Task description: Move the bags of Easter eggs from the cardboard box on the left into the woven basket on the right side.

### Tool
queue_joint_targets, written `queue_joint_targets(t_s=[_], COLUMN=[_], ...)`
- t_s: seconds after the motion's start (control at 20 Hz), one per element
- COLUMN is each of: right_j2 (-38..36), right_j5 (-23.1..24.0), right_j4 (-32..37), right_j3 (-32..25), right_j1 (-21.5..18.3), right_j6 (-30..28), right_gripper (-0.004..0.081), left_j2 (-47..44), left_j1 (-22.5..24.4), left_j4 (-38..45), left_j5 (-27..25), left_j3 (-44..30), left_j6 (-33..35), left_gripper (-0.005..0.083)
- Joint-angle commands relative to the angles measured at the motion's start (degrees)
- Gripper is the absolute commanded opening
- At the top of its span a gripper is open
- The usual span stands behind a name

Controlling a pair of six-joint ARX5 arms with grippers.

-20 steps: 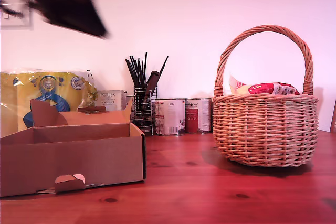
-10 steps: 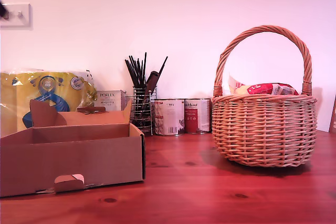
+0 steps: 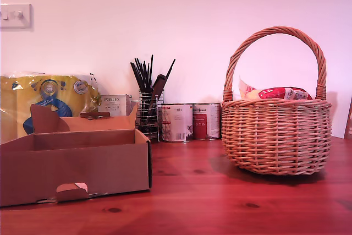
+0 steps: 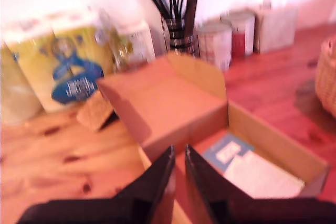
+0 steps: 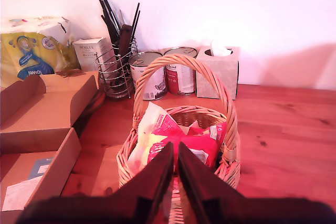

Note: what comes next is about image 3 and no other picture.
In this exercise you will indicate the dark red egg bag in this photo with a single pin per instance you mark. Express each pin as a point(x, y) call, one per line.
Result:
point(286, 93)

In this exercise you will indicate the brown cardboard box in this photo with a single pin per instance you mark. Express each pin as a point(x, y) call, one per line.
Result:
point(82, 169)

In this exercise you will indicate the white Porlex box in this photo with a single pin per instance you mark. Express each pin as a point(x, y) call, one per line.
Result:
point(112, 103)

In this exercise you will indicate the woven wicker basket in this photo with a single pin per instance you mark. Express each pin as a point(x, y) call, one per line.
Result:
point(276, 141)

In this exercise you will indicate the white label tin can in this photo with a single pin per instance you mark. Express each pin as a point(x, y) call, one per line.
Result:
point(178, 122)

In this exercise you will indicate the dark brown wooden utensil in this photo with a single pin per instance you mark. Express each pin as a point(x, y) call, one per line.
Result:
point(159, 83)

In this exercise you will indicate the black chopstick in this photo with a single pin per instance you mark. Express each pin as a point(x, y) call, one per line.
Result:
point(151, 70)
point(169, 71)
point(136, 76)
point(139, 71)
point(145, 75)

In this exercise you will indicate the red label tin can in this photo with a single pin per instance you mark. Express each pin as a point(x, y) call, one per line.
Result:
point(203, 125)

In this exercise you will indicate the yellow paper towel pack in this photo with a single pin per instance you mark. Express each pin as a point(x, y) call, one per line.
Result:
point(27, 94)

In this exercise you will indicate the white light switch plate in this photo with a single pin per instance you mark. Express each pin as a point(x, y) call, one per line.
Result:
point(16, 16)

